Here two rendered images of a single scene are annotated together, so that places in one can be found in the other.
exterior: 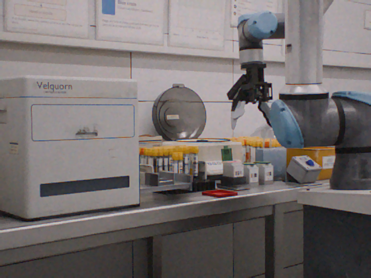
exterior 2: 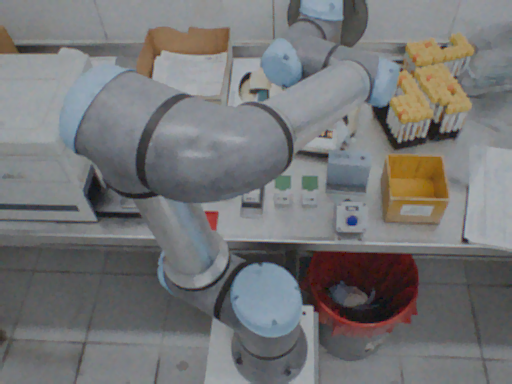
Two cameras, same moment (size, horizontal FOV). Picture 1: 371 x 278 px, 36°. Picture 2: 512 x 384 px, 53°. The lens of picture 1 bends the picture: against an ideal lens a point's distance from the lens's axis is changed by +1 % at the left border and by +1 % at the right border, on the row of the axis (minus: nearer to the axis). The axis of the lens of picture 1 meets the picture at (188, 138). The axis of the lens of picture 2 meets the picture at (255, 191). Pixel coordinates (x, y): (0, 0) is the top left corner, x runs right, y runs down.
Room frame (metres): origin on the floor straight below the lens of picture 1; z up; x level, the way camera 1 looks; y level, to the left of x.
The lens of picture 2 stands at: (1.11, -0.67, 1.92)
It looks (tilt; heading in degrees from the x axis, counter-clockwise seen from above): 54 degrees down; 46
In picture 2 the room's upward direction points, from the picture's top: 4 degrees counter-clockwise
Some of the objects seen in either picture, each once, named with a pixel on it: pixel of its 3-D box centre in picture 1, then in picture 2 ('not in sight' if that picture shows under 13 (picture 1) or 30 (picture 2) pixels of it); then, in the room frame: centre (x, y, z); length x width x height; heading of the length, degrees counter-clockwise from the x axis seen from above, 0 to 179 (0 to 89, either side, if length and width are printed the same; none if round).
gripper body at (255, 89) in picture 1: (254, 84); not in sight; (1.74, -0.20, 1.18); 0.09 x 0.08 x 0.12; 28
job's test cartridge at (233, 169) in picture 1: (232, 172); (252, 191); (1.61, -0.13, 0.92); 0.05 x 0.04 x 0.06; 37
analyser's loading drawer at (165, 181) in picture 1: (152, 183); (124, 198); (1.39, 0.09, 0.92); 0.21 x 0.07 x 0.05; 130
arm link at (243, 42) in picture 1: (250, 32); (319, 26); (1.76, -0.19, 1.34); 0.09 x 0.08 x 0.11; 10
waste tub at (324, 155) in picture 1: (313, 162); (413, 189); (1.87, -0.42, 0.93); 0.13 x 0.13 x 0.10; 39
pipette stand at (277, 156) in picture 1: (270, 163); (347, 170); (1.81, -0.27, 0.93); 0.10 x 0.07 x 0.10; 125
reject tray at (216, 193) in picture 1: (219, 193); (203, 223); (1.49, -0.08, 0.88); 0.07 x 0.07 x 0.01; 40
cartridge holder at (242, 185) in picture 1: (233, 182); (252, 197); (1.61, -0.13, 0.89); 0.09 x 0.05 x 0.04; 37
